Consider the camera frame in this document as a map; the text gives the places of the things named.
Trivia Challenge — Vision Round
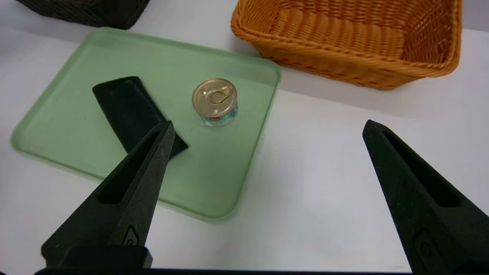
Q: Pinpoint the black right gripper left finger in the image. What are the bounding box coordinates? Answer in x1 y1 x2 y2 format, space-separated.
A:
41 120 176 268

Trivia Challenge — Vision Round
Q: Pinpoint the black rectangular soft case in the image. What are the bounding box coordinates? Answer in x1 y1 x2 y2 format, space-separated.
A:
92 76 189 160

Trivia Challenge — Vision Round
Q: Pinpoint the small tin can with pull-tab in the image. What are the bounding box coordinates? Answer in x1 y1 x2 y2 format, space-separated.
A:
191 78 238 127

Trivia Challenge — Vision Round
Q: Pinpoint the orange wicker basket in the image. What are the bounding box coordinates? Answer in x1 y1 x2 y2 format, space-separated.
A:
231 0 463 91

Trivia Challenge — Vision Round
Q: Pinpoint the light green plastic tray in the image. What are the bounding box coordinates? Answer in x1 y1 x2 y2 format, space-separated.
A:
11 27 282 222

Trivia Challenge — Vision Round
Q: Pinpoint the dark brown wicker basket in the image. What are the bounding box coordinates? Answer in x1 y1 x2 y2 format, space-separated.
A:
16 0 150 30

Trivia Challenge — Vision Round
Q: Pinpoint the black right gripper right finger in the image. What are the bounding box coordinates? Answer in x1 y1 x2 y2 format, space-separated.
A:
362 120 489 273

